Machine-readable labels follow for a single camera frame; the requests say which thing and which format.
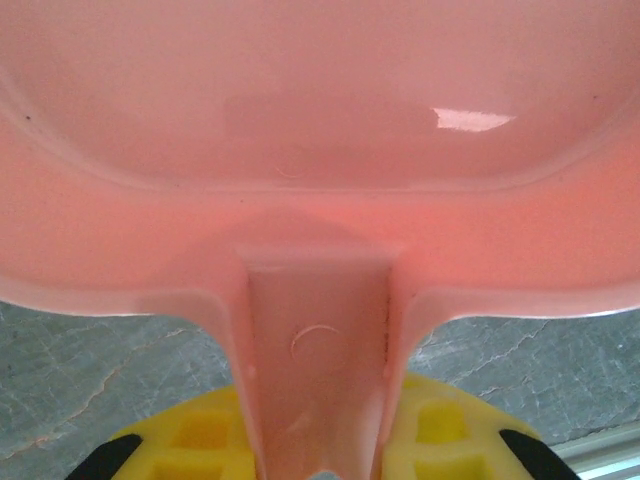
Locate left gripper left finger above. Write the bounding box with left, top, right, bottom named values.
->
left=64, top=384, right=259, bottom=480

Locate pink plastic dustpan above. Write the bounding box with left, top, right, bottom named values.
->
left=0, top=0, right=640, bottom=480

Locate wide aluminium mounting rail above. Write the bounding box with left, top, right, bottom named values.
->
left=547, top=422, right=640, bottom=480

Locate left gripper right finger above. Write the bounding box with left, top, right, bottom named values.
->
left=379, top=372, right=571, bottom=480

